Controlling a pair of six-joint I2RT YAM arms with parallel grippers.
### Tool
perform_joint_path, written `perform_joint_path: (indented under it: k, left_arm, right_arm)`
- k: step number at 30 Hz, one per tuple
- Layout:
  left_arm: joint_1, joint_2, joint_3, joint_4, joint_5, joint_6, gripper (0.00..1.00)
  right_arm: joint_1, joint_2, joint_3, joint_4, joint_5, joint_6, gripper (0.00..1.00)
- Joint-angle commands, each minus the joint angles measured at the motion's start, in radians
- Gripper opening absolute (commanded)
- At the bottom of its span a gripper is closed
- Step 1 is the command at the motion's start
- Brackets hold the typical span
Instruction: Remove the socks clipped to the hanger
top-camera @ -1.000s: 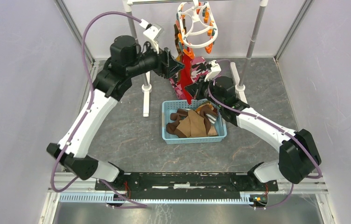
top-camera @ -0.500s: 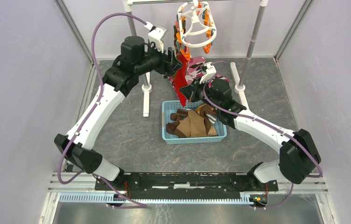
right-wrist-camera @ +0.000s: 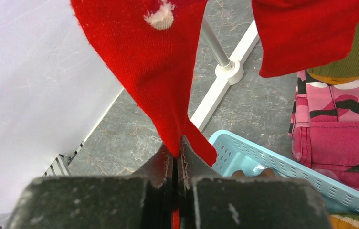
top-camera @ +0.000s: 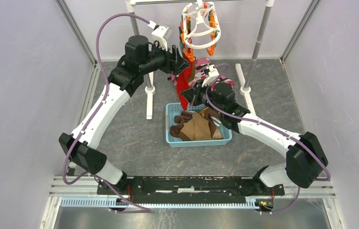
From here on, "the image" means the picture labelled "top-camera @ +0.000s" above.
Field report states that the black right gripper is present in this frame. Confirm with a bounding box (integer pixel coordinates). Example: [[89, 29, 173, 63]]
[[180, 79, 223, 115]]

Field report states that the red sock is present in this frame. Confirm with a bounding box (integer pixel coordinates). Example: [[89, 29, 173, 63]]
[[176, 62, 194, 111]]

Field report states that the white round clip hanger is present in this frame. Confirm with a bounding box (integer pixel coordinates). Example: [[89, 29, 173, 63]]
[[180, 0, 222, 62]]

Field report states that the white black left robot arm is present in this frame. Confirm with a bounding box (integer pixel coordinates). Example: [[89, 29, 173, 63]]
[[59, 35, 190, 195]]

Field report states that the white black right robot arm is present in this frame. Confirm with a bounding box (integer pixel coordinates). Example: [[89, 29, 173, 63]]
[[181, 82, 330, 195]]

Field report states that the pink camouflage cloth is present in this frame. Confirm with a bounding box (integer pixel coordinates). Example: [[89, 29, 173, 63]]
[[170, 58, 236, 95]]

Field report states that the light blue plastic basket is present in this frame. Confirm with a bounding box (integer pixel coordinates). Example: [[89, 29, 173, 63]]
[[165, 103, 232, 147]]

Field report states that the white drying rack stand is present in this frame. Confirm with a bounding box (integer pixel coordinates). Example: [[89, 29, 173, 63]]
[[125, 0, 275, 120]]

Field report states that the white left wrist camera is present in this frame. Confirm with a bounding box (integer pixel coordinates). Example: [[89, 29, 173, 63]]
[[148, 21, 172, 51]]

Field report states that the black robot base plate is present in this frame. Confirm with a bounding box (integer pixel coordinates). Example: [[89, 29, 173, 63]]
[[113, 176, 285, 204]]

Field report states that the white slotted cable duct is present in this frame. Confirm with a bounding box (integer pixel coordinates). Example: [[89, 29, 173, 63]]
[[60, 197, 275, 209]]

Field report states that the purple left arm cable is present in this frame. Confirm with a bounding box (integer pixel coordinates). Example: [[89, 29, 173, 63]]
[[62, 13, 153, 213]]

